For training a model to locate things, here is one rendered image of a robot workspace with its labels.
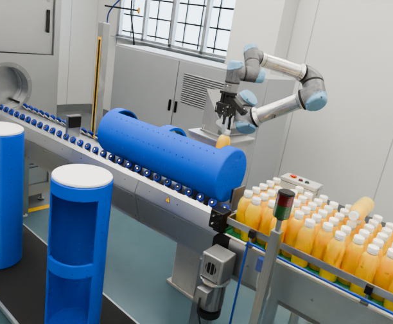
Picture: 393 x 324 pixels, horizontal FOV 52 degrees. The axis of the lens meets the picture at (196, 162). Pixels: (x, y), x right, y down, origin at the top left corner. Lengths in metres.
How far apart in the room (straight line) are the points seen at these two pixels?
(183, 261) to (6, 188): 1.24
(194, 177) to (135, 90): 2.89
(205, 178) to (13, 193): 1.24
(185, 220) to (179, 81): 2.38
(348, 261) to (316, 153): 3.19
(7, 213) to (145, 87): 2.45
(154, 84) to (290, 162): 1.88
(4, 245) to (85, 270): 0.87
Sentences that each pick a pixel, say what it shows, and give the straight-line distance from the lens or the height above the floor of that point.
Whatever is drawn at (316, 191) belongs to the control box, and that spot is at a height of 1.08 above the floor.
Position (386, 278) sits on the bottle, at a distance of 1.69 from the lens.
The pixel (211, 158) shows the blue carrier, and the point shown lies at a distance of 1.94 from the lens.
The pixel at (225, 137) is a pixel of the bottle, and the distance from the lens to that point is 2.05.
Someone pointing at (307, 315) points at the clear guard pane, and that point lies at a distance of 1.74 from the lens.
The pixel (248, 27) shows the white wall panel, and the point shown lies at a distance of 4.92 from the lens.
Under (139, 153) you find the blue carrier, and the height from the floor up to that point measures 1.07.
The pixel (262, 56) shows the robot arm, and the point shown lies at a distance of 2.13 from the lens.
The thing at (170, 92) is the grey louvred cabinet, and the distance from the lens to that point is 4.33.
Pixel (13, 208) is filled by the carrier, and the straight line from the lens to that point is 2.69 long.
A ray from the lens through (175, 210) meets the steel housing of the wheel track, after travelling 2.11.
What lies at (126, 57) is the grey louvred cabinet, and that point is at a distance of 4.87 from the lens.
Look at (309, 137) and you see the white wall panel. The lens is 4.83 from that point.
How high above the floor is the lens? 1.76
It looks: 18 degrees down
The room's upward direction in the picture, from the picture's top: 9 degrees clockwise
